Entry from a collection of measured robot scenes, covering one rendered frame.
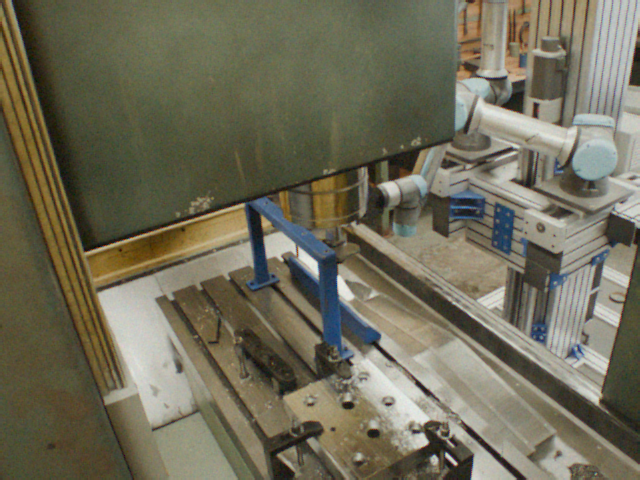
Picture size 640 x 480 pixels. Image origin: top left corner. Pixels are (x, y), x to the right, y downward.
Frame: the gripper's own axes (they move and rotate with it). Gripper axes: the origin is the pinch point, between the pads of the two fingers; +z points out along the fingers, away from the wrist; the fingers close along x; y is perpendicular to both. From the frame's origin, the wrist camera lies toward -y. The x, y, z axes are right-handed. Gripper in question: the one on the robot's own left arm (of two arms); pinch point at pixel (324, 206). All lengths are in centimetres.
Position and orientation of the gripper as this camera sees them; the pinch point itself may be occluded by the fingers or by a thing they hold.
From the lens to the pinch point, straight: 166.5
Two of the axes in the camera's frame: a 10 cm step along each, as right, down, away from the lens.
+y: 0.4, 8.7, 4.8
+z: -8.6, 2.7, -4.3
